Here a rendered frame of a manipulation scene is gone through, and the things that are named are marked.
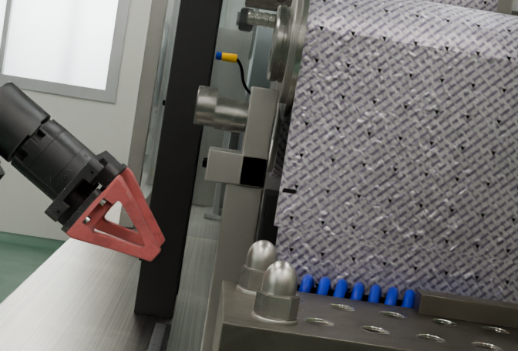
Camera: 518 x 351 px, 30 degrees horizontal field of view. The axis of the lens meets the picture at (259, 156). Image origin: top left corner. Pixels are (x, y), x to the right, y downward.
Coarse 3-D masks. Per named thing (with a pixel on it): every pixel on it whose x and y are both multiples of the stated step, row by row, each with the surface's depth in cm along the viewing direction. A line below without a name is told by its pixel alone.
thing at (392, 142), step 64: (320, 64) 89; (384, 64) 89; (448, 64) 89; (512, 64) 89; (320, 128) 89; (384, 128) 89; (448, 128) 89; (512, 128) 90; (320, 192) 89; (384, 192) 90; (448, 192) 90; (512, 192) 90; (512, 256) 90
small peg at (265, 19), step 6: (252, 12) 94; (258, 12) 94; (264, 12) 94; (252, 18) 94; (258, 18) 94; (264, 18) 94; (270, 18) 94; (276, 18) 94; (252, 24) 94; (258, 24) 94; (264, 24) 94; (270, 24) 94
